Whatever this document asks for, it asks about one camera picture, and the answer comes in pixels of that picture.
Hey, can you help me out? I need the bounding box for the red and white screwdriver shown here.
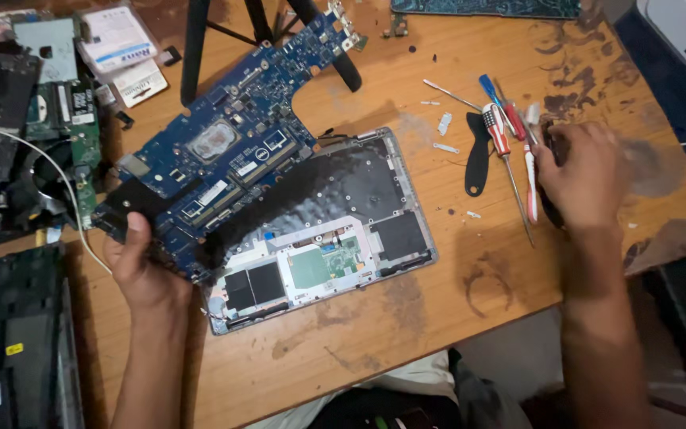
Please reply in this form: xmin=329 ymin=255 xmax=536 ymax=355
xmin=522 ymin=143 xmax=540 ymax=225

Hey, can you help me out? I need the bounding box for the person's right hand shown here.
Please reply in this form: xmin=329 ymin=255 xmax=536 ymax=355
xmin=530 ymin=123 xmax=625 ymax=230

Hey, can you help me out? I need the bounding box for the dark patterned circuit board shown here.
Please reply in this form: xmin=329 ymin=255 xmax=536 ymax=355
xmin=391 ymin=0 xmax=582 ymax=20

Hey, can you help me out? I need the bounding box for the silver laptop bottom case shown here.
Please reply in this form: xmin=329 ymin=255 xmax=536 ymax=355
xmin=201 ymin=127 xmax=438 ymax=336

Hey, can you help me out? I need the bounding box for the black tripod stand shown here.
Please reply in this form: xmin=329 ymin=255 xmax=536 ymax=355
xmin=180 ymin=0 xmax=363 ymax=108

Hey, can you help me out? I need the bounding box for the black laptop chassis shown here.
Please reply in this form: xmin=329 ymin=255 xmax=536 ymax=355
xmin=0 ymin=243 xmax=85 ymax=429

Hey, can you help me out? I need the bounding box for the person's clothing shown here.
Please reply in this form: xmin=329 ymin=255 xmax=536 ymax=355
xmin=247 ymin=348 xmax=534 ymax=429

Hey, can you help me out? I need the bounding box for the white device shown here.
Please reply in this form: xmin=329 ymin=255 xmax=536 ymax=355
xmin=636 ymin=0 xmax=686 ymax=108

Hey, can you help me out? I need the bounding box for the heap of laptop parts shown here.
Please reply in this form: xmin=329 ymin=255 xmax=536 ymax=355
xmin=0 ymin=9 xmax=119 ymax=246

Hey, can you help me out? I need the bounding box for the thin metal rod tool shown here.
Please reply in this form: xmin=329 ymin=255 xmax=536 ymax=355
xmin=422 ymin=79 xmax=483 ymax=113

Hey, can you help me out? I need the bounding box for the white cable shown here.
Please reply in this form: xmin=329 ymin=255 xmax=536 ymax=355
xmin=0 ymin=118 xmax=113 ymax=276

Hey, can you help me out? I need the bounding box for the blue handle screwdriver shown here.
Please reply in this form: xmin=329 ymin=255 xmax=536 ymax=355
xmin=478 ymin=74 xmax=527 ymax=141

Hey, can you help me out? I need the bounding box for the black plastic pry tool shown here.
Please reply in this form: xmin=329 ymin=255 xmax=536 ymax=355
xmin=464 ymin=112 xmax=493 ymax=198

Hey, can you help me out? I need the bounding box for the small green circuit board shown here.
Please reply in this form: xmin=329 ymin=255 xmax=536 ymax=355
xmin=382 ymin=12 xmax=409 ymax=40

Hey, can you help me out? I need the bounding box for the clear plastic packet white label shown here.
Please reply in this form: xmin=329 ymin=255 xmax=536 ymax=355
xmin=76 ymin=3 xmax=159 ymax=75

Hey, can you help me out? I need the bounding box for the white paper box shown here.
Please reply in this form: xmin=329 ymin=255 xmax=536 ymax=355
xmin=111 ymin=58 xmax=169 ymax=109

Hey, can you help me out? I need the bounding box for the person's left hand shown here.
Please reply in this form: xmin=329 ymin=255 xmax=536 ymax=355
xmin=102 ymin=212 xmax=194 ymax=312

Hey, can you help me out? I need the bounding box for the black laptop fan part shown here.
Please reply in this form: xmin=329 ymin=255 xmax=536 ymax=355
xmin=535 ymin=122 xmax=571 ymax=230

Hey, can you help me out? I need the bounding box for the blue laptop motherboard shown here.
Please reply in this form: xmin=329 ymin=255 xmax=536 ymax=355
xmin=91 ymin=5 xmax=360 ymax=284

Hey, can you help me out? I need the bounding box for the striped handle screwdriver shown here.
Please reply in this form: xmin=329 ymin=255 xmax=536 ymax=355
xmin=482 ymin=102 xmax=536 ymax=247

